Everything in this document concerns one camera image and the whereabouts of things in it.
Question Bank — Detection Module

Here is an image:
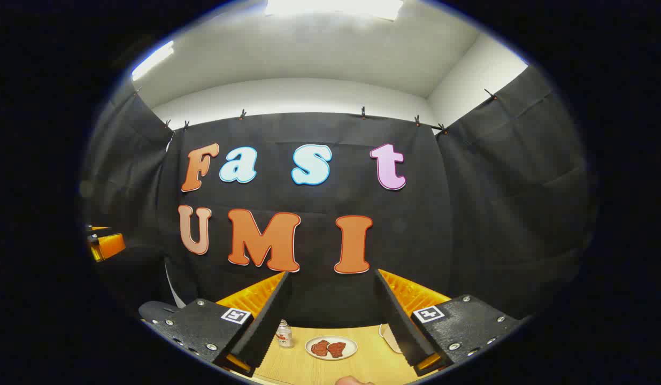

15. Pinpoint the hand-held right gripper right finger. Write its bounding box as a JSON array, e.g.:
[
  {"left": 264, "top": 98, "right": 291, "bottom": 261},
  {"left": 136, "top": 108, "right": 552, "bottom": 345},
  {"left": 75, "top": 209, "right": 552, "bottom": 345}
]
[{"left": 374, "top": 268, "right": 525, "bottom": 378}]

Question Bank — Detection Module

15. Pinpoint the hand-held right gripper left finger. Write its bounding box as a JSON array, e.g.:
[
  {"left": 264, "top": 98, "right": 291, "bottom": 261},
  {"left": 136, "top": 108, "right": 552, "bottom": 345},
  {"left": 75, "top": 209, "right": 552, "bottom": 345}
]
[{"left": 141, "top": 271, "right": 293, "bottom": 376}]

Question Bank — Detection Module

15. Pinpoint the white toaster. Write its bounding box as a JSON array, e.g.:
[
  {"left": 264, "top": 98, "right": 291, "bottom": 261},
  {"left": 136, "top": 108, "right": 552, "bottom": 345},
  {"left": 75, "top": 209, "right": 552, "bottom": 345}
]
[{"left": 379, "top": 323, "right": 404, "bottom": 354}]

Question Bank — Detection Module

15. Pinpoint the clear plastic drink bottle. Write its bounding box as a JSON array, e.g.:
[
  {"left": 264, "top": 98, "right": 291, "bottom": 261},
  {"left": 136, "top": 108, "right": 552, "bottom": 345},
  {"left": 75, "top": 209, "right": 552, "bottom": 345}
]
[{"left": 275, "top": 319, "right": 294, "bottom": 349}]

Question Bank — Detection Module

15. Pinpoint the white oval plate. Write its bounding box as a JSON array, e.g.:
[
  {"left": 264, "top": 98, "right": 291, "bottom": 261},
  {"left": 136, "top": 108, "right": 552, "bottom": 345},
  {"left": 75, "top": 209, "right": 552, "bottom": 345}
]
[{"left": 305, "top": 335, "right": 358, "bottom": 361}]

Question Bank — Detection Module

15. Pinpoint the black backdrop cloth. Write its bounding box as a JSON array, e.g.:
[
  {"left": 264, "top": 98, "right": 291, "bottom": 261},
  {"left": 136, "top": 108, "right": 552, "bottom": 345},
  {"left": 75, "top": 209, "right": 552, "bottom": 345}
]
[{"left": 79, "top": 64, "right": 598, "bottom": 329}]

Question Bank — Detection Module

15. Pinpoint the ceiling light panel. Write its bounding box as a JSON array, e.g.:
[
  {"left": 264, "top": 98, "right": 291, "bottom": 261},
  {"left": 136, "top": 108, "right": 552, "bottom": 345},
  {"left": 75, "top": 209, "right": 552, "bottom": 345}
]
[
  {"left": 265, "top": 0, "right": 404, "bottom": 21},
  {"left": 132, "top": 41, "right": 175, "bottom": 81}
]

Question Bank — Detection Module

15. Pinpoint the row of black cloth clips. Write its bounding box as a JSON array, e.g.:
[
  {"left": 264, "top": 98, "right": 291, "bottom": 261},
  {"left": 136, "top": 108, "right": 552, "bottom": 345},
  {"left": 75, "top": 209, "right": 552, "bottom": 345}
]
[{"left": 133, "top": 86, "right": 499, "bottom": 134}]

